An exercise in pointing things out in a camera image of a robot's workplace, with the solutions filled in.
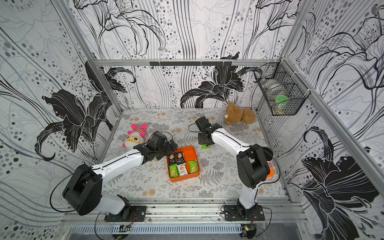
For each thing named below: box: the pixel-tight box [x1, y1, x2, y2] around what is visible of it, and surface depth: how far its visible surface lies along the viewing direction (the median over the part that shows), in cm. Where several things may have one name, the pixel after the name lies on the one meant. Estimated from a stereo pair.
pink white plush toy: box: [122, 123, 148, 149], surface depth 97 cm
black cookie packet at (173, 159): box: [169, 153, 177, 166], surface depth 91 cm
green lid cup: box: [275, 95, 290, 104], surface depth 81 cm
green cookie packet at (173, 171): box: [169, 163, 179, 178], surface depth 86 cm
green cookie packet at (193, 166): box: [188, 159, 199, 174], surface depth 88 cm
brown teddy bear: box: [224, 101, 256, 126], surface depth 106 cm
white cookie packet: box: [177, 163, 189, 177], surface depth 87 cm
